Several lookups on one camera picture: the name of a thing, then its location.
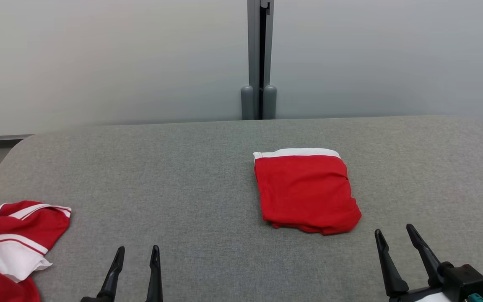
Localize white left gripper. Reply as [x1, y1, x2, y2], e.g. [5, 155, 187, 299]
[80, 245, 164, 302]

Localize grey fabric padded surface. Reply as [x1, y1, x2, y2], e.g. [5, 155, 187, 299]
[0, 115, 483, 302]

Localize red shirt white stripes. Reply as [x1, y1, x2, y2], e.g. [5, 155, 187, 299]
[0, 200, 72, 302]

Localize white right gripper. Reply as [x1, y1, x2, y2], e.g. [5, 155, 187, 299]
[374, 224, 454, 302]

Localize grey partition post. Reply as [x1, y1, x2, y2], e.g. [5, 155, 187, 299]
[241, 0, 261, 120]
[262, 0, 277, 120]

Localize red shorts white waistband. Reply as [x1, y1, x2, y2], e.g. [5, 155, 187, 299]
[253, 148, 362, 236]

